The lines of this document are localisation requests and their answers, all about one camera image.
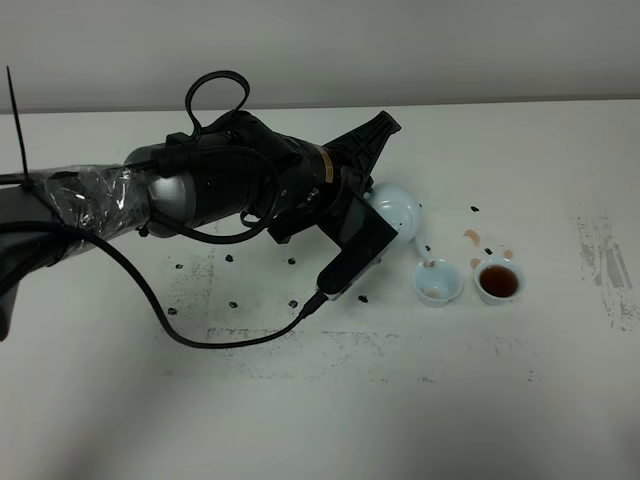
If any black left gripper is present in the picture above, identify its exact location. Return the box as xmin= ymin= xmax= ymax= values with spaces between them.
xmin=154 ymin=111 xmax=401 ymax=245

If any light blue porcelain teapot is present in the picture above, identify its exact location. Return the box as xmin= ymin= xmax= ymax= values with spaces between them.
xmin=365 ymin=183 xmax=435 ymax=265

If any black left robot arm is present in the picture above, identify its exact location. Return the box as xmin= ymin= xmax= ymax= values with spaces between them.
xmin=1 ymin=110 xmax=400 ymax=332

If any left light blue teacup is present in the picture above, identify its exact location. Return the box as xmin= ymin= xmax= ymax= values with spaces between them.
xmin=412 ymin=258 xmax=464 ymax=307

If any light blue teacup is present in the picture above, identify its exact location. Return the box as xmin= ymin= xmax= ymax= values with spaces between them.
xmin=412 ymin=258 xmax=464 ymax=307
xmin=473 ymin=258 xmax=526 ymax=306

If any right light blue teacup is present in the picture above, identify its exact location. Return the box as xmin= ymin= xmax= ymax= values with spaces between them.
xmin=473 ymin=258 xmax=526 ymax=306

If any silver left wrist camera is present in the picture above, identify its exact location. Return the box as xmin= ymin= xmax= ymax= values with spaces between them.
xmin=316 ymin=191 xmax=398 ymax=300

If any black left camera cable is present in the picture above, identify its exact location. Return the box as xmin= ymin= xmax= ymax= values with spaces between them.
xmin=0 ymin=69 xmax=331 ymax=351

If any black cable tie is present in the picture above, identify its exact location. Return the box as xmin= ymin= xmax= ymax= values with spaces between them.
xmin=2 ymin=66 xmax=33 ymax=189

